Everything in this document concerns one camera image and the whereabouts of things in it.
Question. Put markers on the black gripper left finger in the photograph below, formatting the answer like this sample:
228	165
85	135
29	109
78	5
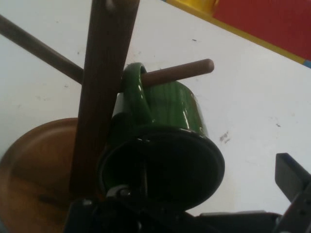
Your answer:
102	218

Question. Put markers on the blue giant toy block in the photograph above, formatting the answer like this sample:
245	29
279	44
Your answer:
308	64

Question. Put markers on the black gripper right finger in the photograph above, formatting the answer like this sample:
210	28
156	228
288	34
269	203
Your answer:
294	179

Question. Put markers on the brown wooden mug tree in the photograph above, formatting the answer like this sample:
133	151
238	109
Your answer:
102	72

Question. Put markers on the green mug white lettering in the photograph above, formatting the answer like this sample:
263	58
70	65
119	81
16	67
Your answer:
170	109

